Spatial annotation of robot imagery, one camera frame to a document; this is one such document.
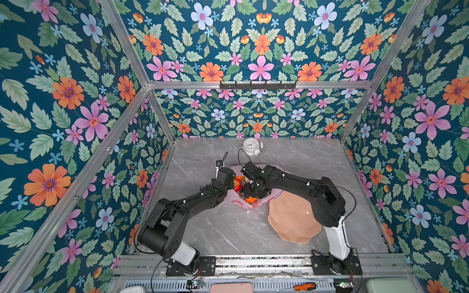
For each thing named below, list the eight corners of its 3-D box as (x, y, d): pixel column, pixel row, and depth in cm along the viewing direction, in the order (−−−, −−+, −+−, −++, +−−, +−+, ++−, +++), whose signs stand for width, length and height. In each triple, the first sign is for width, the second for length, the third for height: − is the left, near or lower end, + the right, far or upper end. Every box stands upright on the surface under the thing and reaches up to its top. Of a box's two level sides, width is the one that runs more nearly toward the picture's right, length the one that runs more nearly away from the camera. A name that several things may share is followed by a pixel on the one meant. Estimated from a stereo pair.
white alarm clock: (239, 153, 114) (239, 148, 111) (247, 140, 121) (247, 135, 118) (257, 158, 111) (257, 154, 108) (264, 145, 118) (264, 141, 115)
